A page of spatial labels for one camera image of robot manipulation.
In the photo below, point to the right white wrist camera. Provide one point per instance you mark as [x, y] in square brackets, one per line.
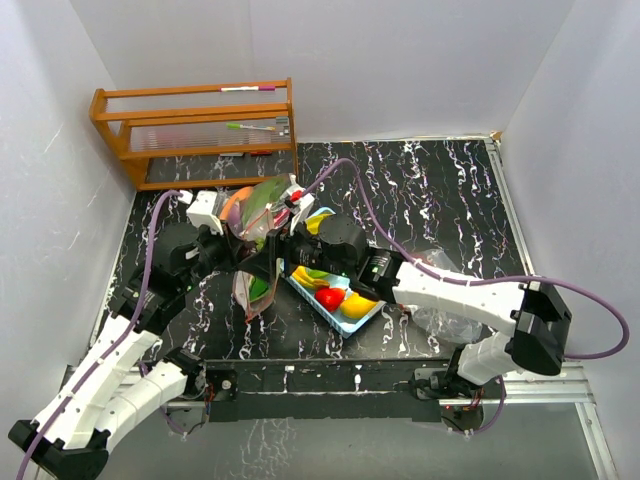
[299, 204]

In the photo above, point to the green pen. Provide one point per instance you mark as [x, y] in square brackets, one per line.
[238, 126]

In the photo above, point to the yellow mango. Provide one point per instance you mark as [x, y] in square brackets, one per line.
[355, 307]

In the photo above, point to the light blue plastic basket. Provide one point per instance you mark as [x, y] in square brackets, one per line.
[344, 325]

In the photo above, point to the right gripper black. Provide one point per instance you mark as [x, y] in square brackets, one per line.
[271, 245]

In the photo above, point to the wooden shelf rack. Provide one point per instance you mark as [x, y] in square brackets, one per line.
[140, 126]

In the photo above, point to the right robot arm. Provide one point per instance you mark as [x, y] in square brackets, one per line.
[530, 319]

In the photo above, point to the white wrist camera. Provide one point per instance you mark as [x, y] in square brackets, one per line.
[204, 208]
[299, 204]

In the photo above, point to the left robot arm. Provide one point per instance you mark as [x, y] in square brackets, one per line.
[74, 435]

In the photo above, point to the yellow banana bunch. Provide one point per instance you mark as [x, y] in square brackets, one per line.
[302, 277]

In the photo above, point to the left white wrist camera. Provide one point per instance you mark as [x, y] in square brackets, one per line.
[204, 208]

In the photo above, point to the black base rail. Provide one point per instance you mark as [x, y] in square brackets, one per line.
[334, 389]

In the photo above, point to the yellow starfruit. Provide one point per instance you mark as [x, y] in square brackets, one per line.
[313, 223]

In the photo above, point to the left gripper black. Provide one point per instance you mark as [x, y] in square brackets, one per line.
[231, 261]

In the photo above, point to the pink white pen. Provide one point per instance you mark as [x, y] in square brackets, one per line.
[248, 88]

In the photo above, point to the clear bag orange zipper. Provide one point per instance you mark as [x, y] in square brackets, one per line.
[250, 292]
[441, 324]

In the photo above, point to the white dotted zip bag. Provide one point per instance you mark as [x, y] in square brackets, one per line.
[274, 216]

